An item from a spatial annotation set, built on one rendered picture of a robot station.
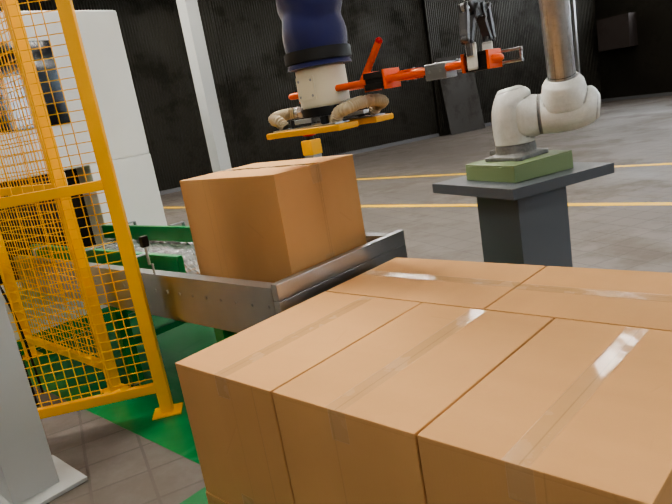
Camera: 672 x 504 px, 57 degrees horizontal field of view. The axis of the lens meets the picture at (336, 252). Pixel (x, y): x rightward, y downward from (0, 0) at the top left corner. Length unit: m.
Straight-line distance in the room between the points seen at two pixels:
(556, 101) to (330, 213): 0.93
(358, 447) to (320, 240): 1.10
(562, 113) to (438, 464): 1.62
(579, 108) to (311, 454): 1.63
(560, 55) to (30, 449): 2.31
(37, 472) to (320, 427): 1.37
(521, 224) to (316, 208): 0.80
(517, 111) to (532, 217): 0.41
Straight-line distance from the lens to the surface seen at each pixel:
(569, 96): 2.46
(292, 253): 2.15
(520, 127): 2.50
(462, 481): 1.16
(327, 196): 2.26
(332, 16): 2.11
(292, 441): 1.46
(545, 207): 2.55
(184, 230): 3.44
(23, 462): 2.47
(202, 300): 2.39
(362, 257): 2.31
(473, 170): 2.57
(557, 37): 2.42
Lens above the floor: 1.14
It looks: 13 degrees down
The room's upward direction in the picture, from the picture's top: 10 degrees counter-clockwise
